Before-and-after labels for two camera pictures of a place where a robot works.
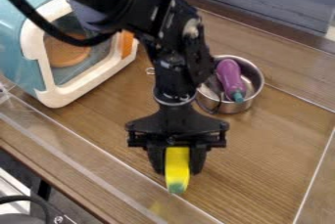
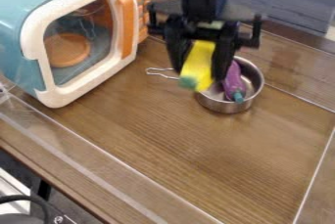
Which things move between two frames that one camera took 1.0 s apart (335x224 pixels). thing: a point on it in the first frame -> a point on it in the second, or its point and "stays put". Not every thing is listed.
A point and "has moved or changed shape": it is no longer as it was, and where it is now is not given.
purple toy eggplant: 228,72 stays put
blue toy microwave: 39,61 stays put
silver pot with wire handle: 211,94 stays put
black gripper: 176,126 -> 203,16
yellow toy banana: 177,168 has moved or changed shape
